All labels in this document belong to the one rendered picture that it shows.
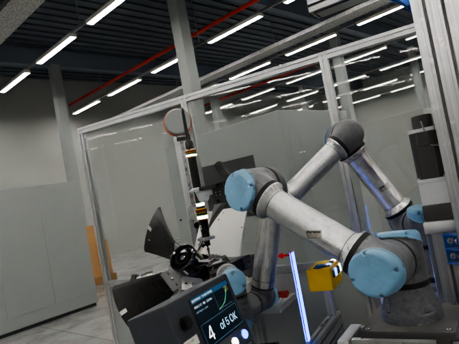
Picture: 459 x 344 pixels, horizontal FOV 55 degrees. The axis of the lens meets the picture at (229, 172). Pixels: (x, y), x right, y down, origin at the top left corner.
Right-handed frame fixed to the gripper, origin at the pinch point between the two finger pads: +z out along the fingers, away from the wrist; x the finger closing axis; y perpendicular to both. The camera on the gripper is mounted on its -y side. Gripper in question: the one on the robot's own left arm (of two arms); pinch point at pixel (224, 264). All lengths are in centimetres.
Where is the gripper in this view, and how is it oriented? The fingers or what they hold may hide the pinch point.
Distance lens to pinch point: 171.0
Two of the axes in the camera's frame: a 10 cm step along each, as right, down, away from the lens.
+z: -1.5, 0.7, 9.9
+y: -9.5, 2.8, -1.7
